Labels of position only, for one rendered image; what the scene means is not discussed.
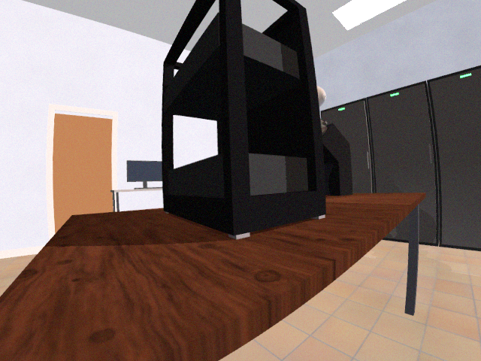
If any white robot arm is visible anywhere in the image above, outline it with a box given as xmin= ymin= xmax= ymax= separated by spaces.
xmin=317 ymin=86 xmax=327 ymax=136

